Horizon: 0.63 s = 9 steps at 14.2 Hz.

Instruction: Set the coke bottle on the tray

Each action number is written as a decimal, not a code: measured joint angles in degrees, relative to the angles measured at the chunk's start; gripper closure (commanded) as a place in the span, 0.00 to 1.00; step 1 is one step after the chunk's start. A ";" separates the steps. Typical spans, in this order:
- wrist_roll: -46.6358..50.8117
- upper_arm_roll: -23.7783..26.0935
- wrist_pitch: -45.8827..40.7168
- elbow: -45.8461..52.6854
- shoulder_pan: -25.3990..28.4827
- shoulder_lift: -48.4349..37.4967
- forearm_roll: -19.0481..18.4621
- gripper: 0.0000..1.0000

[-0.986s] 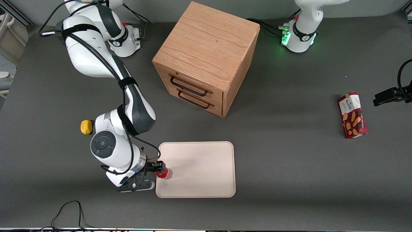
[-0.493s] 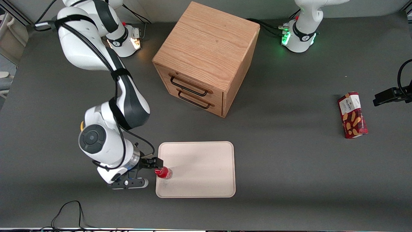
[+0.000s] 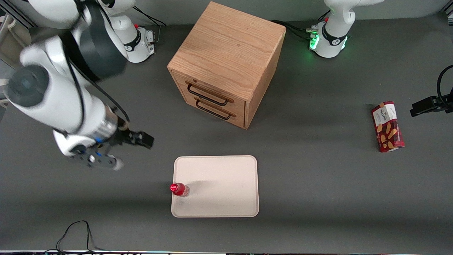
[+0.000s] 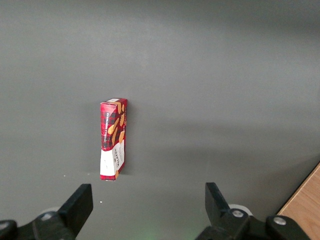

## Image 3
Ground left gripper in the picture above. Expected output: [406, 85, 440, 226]
[410, 95, 453, 118]

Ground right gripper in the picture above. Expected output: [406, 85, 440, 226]
[53, 129, 155, 158]

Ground red coke bottle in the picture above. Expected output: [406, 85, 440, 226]
[170, 182, 190, 198]

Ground beige plastic tray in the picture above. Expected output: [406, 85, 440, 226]
[171, 155, 259, 218]

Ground red shortbread cookie box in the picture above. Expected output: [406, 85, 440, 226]
[371, 101, 405, 153]

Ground wooden drawer front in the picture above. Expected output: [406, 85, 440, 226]
[176, 93, 246, 128]
[172, 72, 246, 114]

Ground wooden two-drawer cabinet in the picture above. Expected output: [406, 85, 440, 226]
[167, 1, 286, 130]

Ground white plastic object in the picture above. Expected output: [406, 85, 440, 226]
[0, 14, 30, 69]

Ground black left wrist cable loop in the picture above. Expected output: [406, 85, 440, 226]
[437, 65, 453, 103]

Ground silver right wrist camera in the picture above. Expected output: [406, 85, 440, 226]
[73, 151, 125, 171]

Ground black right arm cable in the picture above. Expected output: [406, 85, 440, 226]
[65, 0, 131, 133]

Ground black wire drawer handle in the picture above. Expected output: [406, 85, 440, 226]
[194, 97, 236, 120]
[186, 81, 234, 106]

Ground thin black looped cable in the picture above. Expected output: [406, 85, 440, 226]
[46, 220, 107, 254]

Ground black right arm base cables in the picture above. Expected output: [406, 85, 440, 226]
[133, 6, 169, 46]

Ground black arm base cables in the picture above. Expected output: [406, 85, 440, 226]
[133, 6, 169, 46]
[271, 10, 331, 40]

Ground black left arm base cables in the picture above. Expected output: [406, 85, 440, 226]
[271, 10, 331, 40]

